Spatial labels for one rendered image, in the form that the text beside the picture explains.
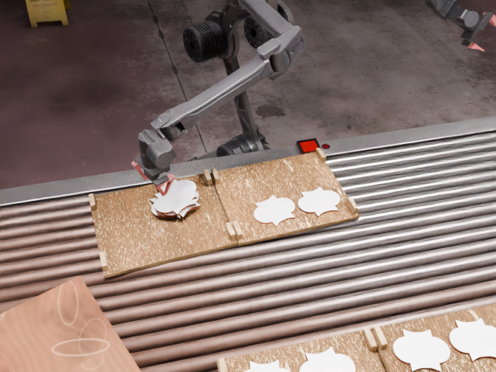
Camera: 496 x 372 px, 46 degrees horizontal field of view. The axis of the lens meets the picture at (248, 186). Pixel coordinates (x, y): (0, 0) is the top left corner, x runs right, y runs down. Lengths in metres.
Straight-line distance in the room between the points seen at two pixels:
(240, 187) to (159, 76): 2.50
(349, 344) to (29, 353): 0.80
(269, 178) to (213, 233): 0.32
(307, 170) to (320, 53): 2.67
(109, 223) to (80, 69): 2.78
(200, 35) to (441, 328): 1.77
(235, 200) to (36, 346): 0.79
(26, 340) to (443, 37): 4.21
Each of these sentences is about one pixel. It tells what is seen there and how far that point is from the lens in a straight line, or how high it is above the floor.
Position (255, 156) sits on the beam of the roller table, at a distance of 2.15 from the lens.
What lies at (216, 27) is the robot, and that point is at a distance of 2.90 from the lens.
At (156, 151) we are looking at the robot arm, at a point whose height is 1.25.
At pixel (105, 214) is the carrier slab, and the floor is 0.94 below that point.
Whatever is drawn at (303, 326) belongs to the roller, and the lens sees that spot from 1.65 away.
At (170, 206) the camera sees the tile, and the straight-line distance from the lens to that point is 1.87.
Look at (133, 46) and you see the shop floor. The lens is 4.81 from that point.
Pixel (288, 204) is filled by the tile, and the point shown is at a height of 0.94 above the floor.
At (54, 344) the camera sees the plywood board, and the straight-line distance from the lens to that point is 1.54.
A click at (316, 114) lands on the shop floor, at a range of 3.97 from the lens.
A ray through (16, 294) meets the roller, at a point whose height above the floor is 0.91.
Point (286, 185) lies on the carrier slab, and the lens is 2.00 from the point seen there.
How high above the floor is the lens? 2.28
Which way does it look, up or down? 42 degrees down
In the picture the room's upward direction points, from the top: straight up
